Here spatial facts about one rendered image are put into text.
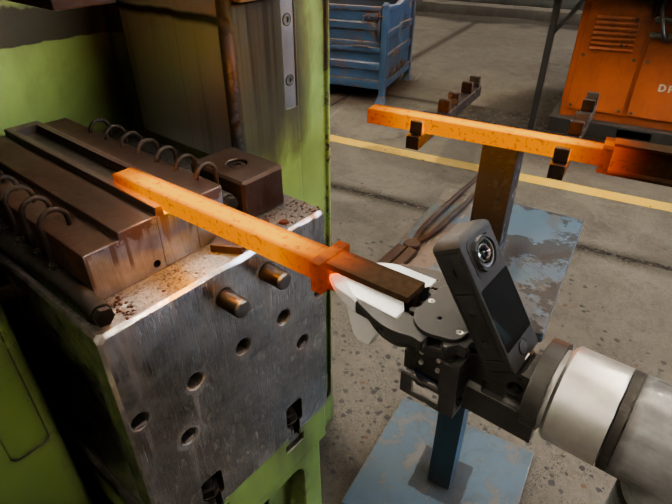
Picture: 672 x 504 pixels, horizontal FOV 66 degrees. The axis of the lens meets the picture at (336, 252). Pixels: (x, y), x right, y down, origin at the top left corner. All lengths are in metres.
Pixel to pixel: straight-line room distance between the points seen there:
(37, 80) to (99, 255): 0.52
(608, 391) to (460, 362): 0.10
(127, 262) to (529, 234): 0.75
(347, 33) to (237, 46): 3.43
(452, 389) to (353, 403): 1.28
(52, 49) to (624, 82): 3.42
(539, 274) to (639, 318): 1.34
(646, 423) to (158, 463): 0.61
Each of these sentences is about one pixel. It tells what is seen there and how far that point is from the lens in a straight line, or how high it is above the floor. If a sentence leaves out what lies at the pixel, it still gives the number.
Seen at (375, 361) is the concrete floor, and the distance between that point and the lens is 1.83.
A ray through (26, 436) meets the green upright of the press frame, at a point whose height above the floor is 0.65.
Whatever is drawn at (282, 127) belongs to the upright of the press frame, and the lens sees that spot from 0.99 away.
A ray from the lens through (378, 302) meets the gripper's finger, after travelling 0.45.
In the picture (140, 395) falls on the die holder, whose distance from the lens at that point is 0.70.
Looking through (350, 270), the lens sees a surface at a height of 1.03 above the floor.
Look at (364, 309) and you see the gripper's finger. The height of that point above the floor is 1.02.
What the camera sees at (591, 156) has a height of 1.02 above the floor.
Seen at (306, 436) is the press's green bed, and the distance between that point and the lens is 1.10.
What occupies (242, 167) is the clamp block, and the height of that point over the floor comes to 0.98.
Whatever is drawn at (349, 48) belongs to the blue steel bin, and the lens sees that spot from 4.29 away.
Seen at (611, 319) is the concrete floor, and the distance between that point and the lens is 2.24.
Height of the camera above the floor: 1.31
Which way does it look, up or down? 34 degrees down
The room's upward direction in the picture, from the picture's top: straight up
